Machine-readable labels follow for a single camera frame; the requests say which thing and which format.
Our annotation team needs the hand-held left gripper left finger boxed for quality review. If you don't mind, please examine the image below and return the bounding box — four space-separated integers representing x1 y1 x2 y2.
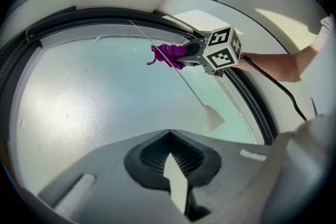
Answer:
37 129 187 224

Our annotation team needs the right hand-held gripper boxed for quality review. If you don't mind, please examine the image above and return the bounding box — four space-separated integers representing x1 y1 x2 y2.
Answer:
175 25 242 78

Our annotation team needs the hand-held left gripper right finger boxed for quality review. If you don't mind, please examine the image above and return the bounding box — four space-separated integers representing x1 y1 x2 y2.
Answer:
169 129 288 224

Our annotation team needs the purple cloth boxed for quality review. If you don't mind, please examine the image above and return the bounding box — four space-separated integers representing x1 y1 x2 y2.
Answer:
146 44 188 70

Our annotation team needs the window glass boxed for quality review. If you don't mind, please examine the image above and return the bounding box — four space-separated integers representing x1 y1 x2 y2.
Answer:
15 33 266 194

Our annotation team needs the person's right forearm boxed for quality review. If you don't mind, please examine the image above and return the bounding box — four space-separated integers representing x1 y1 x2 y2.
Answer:
230 47 320 83

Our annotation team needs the person's white shirt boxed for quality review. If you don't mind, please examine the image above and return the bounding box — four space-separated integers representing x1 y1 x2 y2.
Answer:
272 13 336 224

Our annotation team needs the white blind pull cord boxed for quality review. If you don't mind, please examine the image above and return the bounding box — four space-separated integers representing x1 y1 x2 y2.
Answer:
128 19 226 132

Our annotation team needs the black cable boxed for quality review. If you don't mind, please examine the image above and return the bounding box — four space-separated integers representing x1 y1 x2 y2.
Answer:
240 54 308 122

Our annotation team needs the black window frame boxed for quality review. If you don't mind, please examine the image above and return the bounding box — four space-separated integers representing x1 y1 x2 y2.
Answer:
0 6 279 148

